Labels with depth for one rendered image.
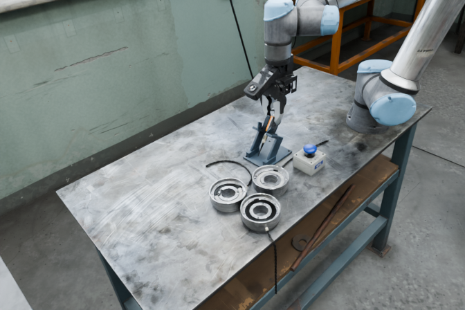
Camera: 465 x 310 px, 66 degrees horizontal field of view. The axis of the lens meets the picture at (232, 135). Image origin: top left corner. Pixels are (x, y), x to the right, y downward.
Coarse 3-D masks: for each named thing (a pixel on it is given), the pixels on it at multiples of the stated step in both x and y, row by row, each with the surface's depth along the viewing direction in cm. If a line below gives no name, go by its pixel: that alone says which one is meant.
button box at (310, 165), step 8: (304, 152) 110; (320, 152) 110; (296, 160) 109; (304, 160) 107; (312, 160) 107; (320, 160) 108; (296, 168) 111; (304, 168) 108; (312, 168) 106; (320, 168) 110
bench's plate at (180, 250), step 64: (192, 128) 134; (320, 128) 128; (64, 192) 110; (128, 192) 108; (192, 192) 106; (256, 192) 104; (320, 192) 102; (128, 256) 89; (192, 256) 87; (256, 256) 86
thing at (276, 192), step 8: (264, 168) 107; (272, 168) 108; (280, 168) 106; (256, 176) 105; (264, 176) 105; (272, 176) 106; (288, 176) 102; (256, 184) 101; (264, 184) 102; (272, 184) 102; (288, 184) 102; (264, 192) 100; (272, 192) 99; (280, 192) 100
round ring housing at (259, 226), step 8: (248, 200) 97; (272, 200) 97; (240, 208) 93; (256, 208) 96; (264, 208) 96; (280, 208) 92; (256, 216) 92; (264, 216) 92; (280, 216) 93; (248, 224) 91; (256, 224) 90; (264, 224) 89; (272, 224) 90
